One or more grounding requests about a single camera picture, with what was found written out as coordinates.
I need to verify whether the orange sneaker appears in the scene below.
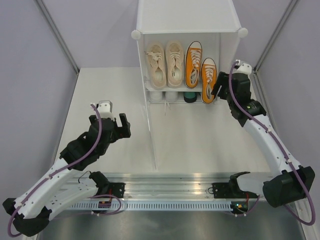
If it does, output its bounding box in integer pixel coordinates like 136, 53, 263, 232
200, 57, 217, 104
185, 41, 203, 89

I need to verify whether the clear cabinet door panel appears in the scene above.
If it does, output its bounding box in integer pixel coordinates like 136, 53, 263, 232
145, 99, 158, 171

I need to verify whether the green pointed shoe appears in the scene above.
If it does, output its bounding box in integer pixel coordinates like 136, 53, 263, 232
183, 91, 197, 103

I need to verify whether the white sneaker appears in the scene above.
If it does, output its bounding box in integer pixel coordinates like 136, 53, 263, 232
149, 91, 163, 103
164, 91, 179, 115

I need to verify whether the beige sneaker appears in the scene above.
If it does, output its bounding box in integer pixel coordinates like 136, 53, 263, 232
144, 41, 167, 90
165, 40, 184, 88

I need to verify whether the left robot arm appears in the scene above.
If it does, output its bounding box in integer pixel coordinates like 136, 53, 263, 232
2, 113, 131, 238

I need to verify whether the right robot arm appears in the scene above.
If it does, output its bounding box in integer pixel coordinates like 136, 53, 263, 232
212, 72, 315, 208

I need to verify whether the white plastic shoe cabinet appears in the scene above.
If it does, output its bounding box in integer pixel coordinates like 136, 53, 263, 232
130, 0, 249, 105

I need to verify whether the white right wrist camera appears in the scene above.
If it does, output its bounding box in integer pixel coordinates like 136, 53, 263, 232
233, 59, 253, 76

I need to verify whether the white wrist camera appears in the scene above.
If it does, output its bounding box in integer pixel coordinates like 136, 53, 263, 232
90, 100, 115, 121
233, 59, 253, 76

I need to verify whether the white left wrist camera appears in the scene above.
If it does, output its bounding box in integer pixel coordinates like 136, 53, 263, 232
90, 100, 115, 121

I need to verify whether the aluminium mounting rail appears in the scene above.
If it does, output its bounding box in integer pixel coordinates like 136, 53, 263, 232
104, 172, 231, 201

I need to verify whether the white slotted cable duct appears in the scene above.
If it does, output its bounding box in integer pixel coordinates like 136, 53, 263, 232
68, 200, 232, 212

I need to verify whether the right aluminium frame post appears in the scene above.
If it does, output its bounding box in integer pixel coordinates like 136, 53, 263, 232
253, 0, 300, 74

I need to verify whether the aluminium frame post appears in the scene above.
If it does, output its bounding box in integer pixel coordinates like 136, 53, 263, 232
33, 0, 80, 76
253, 0, 300, 74

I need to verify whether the left aluminium frame post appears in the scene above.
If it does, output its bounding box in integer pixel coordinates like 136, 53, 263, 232
33, 0, 80, 76

